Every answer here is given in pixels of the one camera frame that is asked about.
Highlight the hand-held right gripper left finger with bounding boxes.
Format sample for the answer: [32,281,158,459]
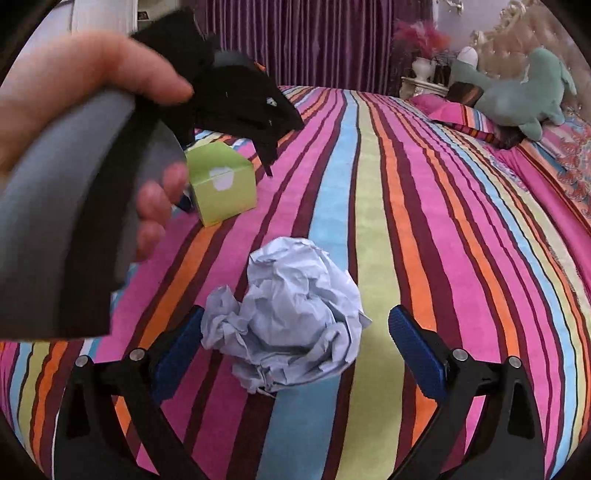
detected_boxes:
[53,305,206,480]

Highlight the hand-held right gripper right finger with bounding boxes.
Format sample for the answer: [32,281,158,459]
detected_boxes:
[388,305,546,480]

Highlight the lime green paper box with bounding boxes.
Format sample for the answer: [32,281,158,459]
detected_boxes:
[185,141,258,227]

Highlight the white paper ball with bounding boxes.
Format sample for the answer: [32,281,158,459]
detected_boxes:
[201,237,372,394]

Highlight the person's left hand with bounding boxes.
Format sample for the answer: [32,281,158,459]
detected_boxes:
[0,34,195,265]

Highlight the striped colourful bedspread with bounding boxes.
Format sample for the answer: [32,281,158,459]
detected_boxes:
[0,85,591,480]

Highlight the purple curtain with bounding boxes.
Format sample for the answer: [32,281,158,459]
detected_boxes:
[203,0,439,95]

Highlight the cream ornate nightstand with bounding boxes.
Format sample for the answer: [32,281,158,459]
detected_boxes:
[399,76,451,99]

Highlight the white vase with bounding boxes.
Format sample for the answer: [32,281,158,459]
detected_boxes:
[412,56,437,85]

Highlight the pink striped pillow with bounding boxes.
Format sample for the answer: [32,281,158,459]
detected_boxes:
[411,93,497,139]

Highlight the red feather flowers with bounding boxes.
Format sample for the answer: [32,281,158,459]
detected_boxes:
[392,21,452,62]

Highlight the white shelf cabinet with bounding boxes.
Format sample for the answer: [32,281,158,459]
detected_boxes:
[60,0,208,37]

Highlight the dark cloth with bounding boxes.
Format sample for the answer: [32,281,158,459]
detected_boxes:
[492,124,525,150]

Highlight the pink patterned pillow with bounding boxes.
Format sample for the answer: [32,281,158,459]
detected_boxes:
[496,106,591,208]

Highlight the green plush dinosaur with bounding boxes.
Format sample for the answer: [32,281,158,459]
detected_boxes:
[450,46,578,140]

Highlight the beige tufted headboard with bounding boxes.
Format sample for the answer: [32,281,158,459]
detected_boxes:
[468,0,591,116]

